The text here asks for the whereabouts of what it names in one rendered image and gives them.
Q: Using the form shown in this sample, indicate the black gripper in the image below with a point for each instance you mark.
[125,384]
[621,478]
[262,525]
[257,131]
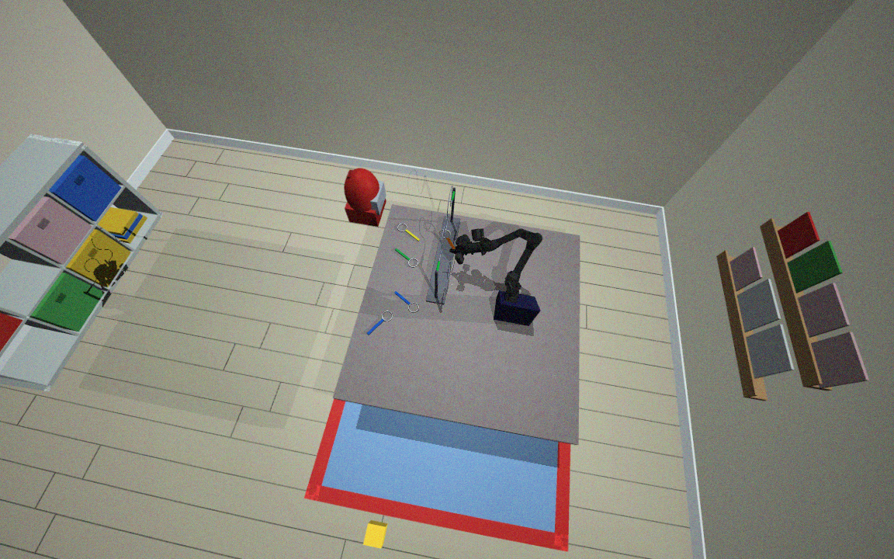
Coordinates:
[460,253]

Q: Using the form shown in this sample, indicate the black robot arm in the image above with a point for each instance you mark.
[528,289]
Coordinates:
[486,245]

